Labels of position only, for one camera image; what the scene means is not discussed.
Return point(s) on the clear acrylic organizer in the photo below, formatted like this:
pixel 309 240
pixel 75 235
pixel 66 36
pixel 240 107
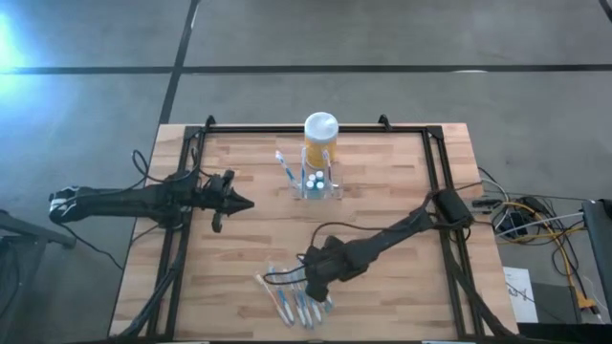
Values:
pixel 337 193

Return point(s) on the black equipment case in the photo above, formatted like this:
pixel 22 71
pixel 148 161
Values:
pixel 600 239

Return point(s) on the black aluminium table frame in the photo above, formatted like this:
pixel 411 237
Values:
pixel 263 129

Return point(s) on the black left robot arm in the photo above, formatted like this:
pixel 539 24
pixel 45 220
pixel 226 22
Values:
pixel 119 203

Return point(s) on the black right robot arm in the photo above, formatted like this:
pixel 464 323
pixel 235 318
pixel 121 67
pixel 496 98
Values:
pixel 392 234

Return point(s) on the white paper sheet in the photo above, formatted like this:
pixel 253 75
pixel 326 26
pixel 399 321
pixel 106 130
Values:
pixel 518 296

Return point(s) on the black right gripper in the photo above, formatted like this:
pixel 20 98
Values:
pixel 330 263

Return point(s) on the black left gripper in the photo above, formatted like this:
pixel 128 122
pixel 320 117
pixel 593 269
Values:
pixel 208 196

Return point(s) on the dark metal bench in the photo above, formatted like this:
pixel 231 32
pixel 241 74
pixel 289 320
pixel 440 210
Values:
pixel 38 232

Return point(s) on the grey floor mat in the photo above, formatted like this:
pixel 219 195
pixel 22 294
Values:
pixel 557 301

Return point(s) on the yellow canister with white lid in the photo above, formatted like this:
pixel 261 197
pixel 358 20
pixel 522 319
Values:
pixel 320 148

